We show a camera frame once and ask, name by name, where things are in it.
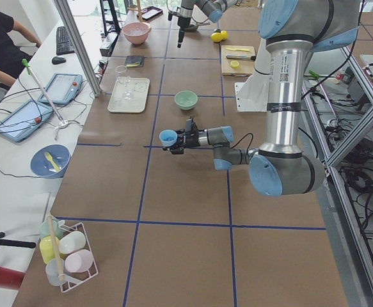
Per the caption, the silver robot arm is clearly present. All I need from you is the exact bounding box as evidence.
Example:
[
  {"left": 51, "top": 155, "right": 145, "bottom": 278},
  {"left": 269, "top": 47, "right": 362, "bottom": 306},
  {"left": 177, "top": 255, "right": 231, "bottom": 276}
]
[
  {"left": 159, "top": 1, "right": 360, "bottom": 196},
  {"left": 172, "top": 0, "right": 238, "bottom": 48}
]

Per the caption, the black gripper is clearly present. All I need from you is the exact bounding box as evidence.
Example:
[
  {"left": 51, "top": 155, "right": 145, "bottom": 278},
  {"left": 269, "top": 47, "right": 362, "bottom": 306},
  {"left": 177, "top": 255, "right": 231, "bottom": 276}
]
[
  {"left": 177, "top": 15, "right": 191, "bottom": 48},
  {"left": 163, "top": 116, "right": 205, "bottom": 155}
]

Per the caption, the steel muddler black tip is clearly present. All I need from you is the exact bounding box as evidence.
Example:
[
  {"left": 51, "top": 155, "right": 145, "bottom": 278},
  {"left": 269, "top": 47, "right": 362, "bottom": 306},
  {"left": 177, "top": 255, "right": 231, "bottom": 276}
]
[{"left": 226, "top": 54, "right": 256, "bottom": 61}]

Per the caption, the black keyboard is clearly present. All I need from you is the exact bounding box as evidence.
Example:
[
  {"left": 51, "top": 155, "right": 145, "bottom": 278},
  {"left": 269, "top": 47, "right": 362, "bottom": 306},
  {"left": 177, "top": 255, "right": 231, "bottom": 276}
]
[{"left": 56, "top": 26, "right": 75, "bottom": 56}]

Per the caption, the grey folded cloth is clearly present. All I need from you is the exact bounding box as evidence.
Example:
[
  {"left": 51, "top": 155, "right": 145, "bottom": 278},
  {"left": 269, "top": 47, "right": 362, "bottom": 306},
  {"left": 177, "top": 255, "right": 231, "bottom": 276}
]
[{"left": 124, "top": 55, "right": 145, "bottom": 68}]

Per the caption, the black computer mouse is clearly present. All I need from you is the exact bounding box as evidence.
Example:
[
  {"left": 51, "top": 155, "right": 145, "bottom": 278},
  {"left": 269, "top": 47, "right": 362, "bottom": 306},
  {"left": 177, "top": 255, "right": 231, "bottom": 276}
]
[{"left": 51, "top": 56, "right": 67, "bottom": 65}]

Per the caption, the aluminium frame post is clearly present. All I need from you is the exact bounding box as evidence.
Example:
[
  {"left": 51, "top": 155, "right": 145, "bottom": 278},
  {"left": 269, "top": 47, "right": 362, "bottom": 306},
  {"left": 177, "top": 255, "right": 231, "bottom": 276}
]
[{"left": 54, "top": 0, "right": 102, "bottom": 97}]

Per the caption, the white cup on rack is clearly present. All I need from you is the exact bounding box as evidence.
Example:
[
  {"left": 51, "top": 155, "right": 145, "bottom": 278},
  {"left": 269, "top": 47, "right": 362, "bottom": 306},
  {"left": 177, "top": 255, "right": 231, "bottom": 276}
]
[{"left": 58, "top": 231, "right": 86, "bottom": 255}]

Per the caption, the green cup on rack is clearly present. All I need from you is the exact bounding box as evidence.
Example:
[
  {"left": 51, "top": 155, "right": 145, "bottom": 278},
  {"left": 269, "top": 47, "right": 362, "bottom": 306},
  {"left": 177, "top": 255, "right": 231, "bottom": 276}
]
[{"left": 39, "top": 219, "right": 65, "bottom": 240}]

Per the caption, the yellow plastic knife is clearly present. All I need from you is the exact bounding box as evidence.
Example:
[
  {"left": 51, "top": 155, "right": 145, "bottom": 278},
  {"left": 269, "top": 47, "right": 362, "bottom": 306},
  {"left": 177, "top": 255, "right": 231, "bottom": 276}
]
[{"left": 225, "top": 47, "right": 251, "bottom": 52}]

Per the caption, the pink bowl with ice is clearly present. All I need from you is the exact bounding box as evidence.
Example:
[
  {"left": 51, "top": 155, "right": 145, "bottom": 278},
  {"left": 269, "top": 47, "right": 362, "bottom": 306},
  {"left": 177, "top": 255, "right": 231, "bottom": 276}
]
[{"left": 122, "top": 22, "right": 152, "bottom": 45}]

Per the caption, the yellow lemon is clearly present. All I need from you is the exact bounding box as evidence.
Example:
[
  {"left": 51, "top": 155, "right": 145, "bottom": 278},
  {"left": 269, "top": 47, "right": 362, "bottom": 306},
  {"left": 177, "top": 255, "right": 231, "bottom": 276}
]
[
  {"left": 210, "top": 32, "right": 223, "bottom": 43},
  {"left": 220, "top": 30, "right": 228, "bottom": 41}
]

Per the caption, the blue teach pendant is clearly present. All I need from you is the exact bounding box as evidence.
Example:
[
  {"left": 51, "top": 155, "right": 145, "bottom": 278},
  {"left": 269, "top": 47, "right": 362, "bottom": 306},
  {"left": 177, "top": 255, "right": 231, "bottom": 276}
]
[
  {"left": 45, "top": 73, "right": 83, "bottom": 106},
  {"left": 0, "top": 100, "right": 54, "bottom": 143}
]

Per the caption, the pink cup on rack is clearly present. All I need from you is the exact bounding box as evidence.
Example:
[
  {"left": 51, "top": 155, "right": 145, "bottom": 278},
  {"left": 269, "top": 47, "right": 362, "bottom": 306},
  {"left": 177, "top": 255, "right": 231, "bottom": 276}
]
[{"left": 65, "top": 249, "right": 94, "bottom": 273}]

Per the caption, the wooden cutting board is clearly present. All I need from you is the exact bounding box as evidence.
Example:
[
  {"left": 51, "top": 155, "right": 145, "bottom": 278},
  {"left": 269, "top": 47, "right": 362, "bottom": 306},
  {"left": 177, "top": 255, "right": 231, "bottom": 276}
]
[{"left": 221, "top": 45, "right": 256, "bottom": 76}]

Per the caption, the light blue cup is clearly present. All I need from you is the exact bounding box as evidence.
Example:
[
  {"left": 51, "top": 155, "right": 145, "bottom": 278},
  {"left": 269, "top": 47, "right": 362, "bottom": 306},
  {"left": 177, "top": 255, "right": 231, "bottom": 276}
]
[{"left": 159, "top": 129, "right": 178, "bottom": 150}]

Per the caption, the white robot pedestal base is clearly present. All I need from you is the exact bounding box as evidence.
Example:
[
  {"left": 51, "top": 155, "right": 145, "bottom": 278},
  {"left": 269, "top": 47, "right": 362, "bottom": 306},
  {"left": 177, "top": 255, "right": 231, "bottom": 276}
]
[{"left": 235, "top": 38, "right": 271, "bottom": 112}]

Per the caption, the half lemon slice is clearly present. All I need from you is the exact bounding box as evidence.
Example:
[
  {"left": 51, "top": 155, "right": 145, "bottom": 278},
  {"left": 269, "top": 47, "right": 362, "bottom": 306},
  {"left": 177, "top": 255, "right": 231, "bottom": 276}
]
[{"left": 230, "top": 60, "right": 240, "bottom": 68}]

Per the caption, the clear cup on rack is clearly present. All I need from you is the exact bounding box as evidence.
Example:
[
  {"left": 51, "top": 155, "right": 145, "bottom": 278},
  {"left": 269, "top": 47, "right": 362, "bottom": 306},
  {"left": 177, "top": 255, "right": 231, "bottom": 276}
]
[{"left": 45, "top": 258, "right": 66, "bottom": 286}]

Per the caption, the green bowl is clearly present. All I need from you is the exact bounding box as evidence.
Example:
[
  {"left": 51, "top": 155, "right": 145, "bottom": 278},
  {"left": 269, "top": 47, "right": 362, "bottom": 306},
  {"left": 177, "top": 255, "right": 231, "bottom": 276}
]
[{"left": 174, "top": 90, "right": 198, "bottom": 111}]

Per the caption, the white wire cup rack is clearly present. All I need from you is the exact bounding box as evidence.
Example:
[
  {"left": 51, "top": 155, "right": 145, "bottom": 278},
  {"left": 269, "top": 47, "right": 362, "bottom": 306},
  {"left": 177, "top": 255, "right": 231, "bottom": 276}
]
[{"left": 40, "top": 216, "right": 99, "bottom": 293}]

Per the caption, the yellow plastic fork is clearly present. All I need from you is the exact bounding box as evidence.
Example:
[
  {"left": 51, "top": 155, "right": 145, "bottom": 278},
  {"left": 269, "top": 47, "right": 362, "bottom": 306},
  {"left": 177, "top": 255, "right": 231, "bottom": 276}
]
[{"left": 44, "top": 152, "right": 61, "bottom": 172}]

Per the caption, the yellow cup on rack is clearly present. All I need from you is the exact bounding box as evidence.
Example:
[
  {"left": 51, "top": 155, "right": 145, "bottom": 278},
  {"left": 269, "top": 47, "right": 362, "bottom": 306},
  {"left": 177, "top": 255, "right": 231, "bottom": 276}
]
[{"left": 39, "top": 235, "right": 55, "bottom": 264}]

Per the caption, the cream bear tray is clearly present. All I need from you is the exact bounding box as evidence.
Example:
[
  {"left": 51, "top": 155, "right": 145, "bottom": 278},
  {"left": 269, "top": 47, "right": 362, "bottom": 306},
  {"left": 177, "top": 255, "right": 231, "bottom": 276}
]
[{"left": 107, "top": 77, "right": 150, "bottom": 113}]

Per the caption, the blue bowl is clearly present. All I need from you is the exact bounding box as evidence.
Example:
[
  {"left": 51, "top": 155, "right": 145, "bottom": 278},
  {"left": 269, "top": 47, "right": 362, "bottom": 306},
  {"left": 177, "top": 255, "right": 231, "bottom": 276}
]
[{"left": 30, "top": 144, "right": 70, "bottom": 179}]

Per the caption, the seated person black shirt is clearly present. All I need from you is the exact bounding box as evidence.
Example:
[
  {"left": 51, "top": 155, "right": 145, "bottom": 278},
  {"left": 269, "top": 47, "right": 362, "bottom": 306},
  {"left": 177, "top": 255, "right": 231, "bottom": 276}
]
[{"left": 0, "top": 12, "right": 42, "bottom": 89}]

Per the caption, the clear wine glass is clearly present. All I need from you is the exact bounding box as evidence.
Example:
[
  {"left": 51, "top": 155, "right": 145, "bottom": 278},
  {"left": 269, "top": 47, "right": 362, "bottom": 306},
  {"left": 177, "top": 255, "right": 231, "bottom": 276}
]
[{"left": 115, "top": 65, "right": 133, "bottom": 100}]

